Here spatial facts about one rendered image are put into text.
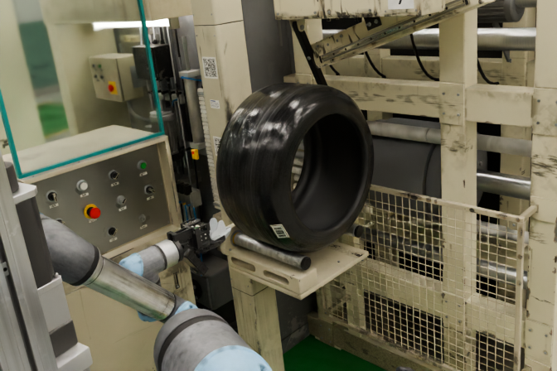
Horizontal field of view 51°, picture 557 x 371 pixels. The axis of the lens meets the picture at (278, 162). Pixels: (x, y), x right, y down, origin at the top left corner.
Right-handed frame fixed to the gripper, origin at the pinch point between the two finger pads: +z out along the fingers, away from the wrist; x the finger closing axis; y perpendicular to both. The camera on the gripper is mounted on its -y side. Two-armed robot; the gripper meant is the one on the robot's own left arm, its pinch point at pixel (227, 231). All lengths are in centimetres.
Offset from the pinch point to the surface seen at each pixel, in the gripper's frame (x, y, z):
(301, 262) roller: -9.8, -16.4, 20.0
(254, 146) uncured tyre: -3.0, 23.8, 11.9
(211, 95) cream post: 34, 33, 27
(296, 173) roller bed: 36, -9, 68
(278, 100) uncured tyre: -2.3, 35.0, 24.9
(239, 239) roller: 19.9, -16.3, 20.0
